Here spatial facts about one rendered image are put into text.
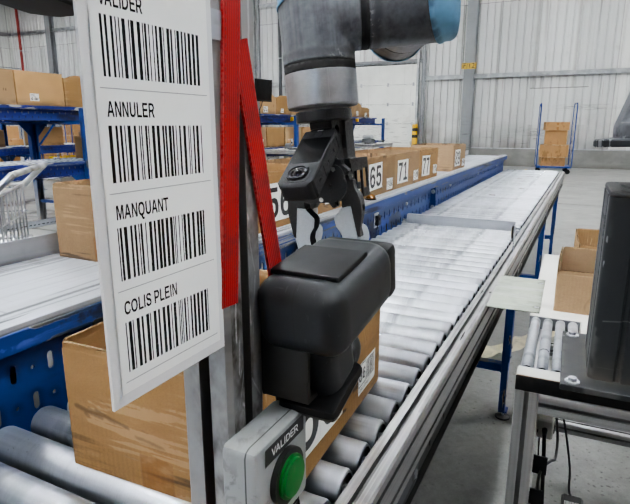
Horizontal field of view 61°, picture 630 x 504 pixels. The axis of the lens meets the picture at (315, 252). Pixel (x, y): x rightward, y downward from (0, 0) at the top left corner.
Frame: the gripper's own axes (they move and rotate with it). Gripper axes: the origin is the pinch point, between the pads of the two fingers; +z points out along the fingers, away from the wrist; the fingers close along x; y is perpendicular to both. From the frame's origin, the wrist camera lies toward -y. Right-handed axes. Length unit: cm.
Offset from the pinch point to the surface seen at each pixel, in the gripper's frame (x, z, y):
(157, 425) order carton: 14.0, 14.0, -20.1
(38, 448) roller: 36.6, 20.9, -20.4
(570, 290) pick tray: -26, 22, 71
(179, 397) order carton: 10.1, 10.0, -20.0
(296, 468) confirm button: -13.0, 5.2, -34.1
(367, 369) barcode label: 1.2, 19.6, 12.4
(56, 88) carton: 493, -110, 361
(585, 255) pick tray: -29, 20, 99
